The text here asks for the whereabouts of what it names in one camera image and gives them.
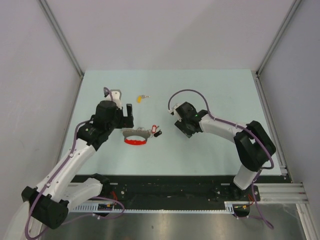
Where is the red handled metal key holder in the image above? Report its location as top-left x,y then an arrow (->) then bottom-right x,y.
121,127 -> 153,146

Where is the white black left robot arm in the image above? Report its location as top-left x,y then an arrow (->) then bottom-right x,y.
21,100 -> 134,230

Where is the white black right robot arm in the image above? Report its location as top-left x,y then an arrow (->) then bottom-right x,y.
168,102 -> 276,201

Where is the key with yellow tag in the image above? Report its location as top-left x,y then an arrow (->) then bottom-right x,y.
136,95 -> 150,104

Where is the key with red tag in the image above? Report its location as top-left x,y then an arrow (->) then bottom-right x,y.
151,125 -> 158,134

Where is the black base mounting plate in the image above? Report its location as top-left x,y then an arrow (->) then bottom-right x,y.
71,173 -> 260,202

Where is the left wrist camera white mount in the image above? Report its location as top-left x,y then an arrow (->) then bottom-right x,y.
103,87 -> 123,109

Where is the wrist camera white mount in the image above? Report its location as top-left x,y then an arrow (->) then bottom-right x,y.
103,87 -> 123,109
168,103 -> 181,116

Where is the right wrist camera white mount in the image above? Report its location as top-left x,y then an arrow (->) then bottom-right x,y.
168,103 -> 181,116

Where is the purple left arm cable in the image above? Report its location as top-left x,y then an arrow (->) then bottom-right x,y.
24,86 -> 126,237

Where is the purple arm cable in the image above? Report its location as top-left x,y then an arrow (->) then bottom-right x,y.
167,89 -> 275,230
24,86 -> 126,237

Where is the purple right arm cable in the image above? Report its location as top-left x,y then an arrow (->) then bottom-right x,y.
167,89 -> 275,230

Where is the grey slotted cable duct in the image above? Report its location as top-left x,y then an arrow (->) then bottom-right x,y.
70,199 -> 249,214

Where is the left aluminium frame post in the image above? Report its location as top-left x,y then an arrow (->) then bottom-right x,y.
37,0 -> 84,79

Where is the aluminium frame post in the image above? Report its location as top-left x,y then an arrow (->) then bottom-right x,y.
255,0 -> 304,78
37,0 -> 84,79

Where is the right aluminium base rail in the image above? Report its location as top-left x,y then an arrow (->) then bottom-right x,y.
255,183 -> 309,204

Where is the right aluminium frame post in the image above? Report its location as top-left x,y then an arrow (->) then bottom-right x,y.
255,0 -> 304,78

